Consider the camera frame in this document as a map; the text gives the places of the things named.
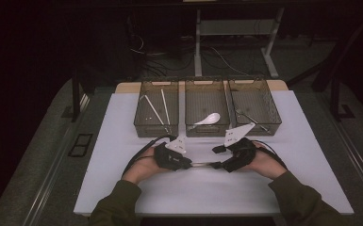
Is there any bundle of floor cables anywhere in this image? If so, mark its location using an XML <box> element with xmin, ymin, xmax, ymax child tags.
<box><xmin>126</xmin><ymin>32</ymin><xmax>199</xmax><ymax>79</ymax></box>

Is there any steel knife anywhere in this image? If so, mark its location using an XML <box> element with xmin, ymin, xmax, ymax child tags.
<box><xmin>190</xmin><ymin>160</ymin><xmax>216</xmax><ymax>168</ymax></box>

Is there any white floor cable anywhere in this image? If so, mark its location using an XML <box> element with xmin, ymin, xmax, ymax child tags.
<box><xmin>209</xmin><ymin>46</ymin><xmax>251</xmax><ymax>77</ymax></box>

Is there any tan wooden table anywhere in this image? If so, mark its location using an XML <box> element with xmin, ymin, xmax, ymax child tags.
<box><xmin>115</xmin><ymin>79</ymin><xmax>289</xmax><ymax>94</ymax></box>

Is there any metal floor rail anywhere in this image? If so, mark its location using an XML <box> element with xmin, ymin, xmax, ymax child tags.
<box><xmin>326</xmin><ymin>119</ymin><xmax>363</xmax><ymax>203</ymax></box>
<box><xmin>22</xmin><ymin>93</ymin><xmax>91</xmax><ymax>226</ymax></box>

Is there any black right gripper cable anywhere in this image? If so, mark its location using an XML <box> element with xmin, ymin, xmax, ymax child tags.
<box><xmin>253</xmin><ymin>139</ymin><xmax>289</xmax><ymax>170</ymax></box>

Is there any black floor socket frame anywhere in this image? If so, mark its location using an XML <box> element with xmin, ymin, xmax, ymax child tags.
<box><xmin>68</xmin><ymin>133</ymin><xmax>94</xmax><ymax>158</ymax></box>

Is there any person's left hand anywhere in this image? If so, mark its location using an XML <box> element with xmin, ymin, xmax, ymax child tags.
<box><xmin>122</xmin><ymin>145</ymin><xmax>173</xmax><ymax>186</ymax></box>

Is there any white ceramic spoon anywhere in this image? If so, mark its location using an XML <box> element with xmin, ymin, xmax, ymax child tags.
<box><xmin>193</xmin><ymin>112</ymin><xmax>222</xmax><ymax>126</ymax></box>

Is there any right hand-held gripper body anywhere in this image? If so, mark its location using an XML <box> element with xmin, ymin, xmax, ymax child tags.
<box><xmin>223</xmin><ymin>121</ymin><xmax>259</xmax><ymax>173</ymax></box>

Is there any black metal stand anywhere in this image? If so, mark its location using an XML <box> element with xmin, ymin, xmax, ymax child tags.
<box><xmin>287</xmin><ymin>8</ymin><xmax>363</xmax><ymax>121</ymax></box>

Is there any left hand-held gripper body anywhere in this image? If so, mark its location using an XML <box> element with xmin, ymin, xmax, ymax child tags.
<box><xmin>153</xmin><ymin>135</ymin><xmax>189</xmax><ymax>172</ymax></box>

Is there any smoky transparent plastic bin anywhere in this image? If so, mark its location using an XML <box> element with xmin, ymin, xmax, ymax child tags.
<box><xmin>133</xmin><ymin>78</ymin><xmax>181</xmax><ymax>138</ymax></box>
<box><xmin>184</xmin><ymin>77</ymin><xmax>232</xmax><ymax>137</ymax></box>
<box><xmin>227</xmin><ymin>76</ymin><xmax>283</xmax><ymax>137</ymax></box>

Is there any white metal desk frame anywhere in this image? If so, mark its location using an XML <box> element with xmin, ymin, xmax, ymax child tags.
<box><xmin>193</xmin><ymin>8</ymin><xmax>286</xmax><ymax>79</ymax></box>

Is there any white chopstick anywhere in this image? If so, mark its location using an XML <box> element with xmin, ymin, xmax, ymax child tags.
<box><xmin>159</xmin><ymin>89</ymin><xmax>172</xmax><ymax>126</ymax></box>
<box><xmin>141</xmin><ymin>93</ymin><xmax>168</xmax><ymax>128</ymax></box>

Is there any person's right hand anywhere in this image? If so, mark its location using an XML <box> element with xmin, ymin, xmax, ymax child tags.
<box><xmin>240</xmin><ymin>140</ymin><xmax>289</xmax><ymax>181</ymax></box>

